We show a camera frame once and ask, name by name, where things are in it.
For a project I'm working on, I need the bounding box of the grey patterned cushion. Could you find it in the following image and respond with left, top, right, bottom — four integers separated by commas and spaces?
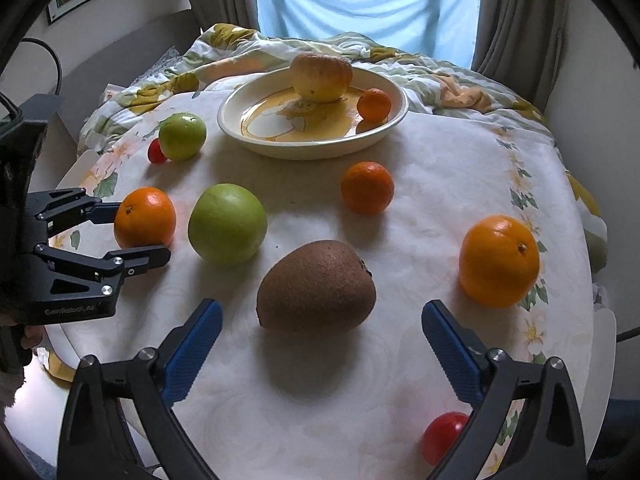
132, 45, 183, 86

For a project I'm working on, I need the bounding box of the cream floral tablecloth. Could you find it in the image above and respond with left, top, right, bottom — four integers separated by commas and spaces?
47, 80, 601, 480

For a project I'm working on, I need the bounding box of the white chair back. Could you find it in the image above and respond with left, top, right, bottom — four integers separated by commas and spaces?
55, 150, 98, 193
590, 305, 618, 461

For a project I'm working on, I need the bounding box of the floral striped blanket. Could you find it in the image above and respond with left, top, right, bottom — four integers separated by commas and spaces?
77, 22, 608, 273

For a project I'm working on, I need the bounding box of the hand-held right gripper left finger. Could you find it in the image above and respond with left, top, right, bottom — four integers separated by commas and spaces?
54, 298, 223, 480

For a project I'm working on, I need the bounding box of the large orange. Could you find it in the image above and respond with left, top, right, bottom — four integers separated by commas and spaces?
113, 187, 177, 250
459, 215, 542, 309

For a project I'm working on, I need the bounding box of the small mandarin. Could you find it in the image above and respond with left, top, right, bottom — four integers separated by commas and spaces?
341, 161, 395, 215
356, 88, 392, 123

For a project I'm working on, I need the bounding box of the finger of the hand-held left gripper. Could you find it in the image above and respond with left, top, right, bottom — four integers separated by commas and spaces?
32, 244, 172, 307
27, 187, 123, 234

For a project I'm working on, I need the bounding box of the person's left hand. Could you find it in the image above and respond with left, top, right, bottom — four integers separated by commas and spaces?
20, 324, 47, 350

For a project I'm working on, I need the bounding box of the large green pomelo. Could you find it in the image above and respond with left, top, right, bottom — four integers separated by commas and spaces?
187, 183, 268, 266

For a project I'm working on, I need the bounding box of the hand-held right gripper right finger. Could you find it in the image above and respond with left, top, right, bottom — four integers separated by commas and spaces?
421, 299, 587, 480

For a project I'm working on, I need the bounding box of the yellow-brown apple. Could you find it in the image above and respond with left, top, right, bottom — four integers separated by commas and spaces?
290, 52, 353, 102

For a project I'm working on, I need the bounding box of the blue sheer curtain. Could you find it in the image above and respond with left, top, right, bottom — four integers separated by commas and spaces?
252, 0, 483, 68

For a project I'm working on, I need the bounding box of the small green apple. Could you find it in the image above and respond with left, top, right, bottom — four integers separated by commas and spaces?
158, 112, 207, 162

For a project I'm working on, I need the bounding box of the brown kiwi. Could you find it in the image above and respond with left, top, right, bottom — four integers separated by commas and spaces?
256, 240, 377, 333

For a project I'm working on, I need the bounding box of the cream ceramic bowl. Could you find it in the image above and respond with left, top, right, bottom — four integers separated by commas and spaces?
216, 67, 410, 161

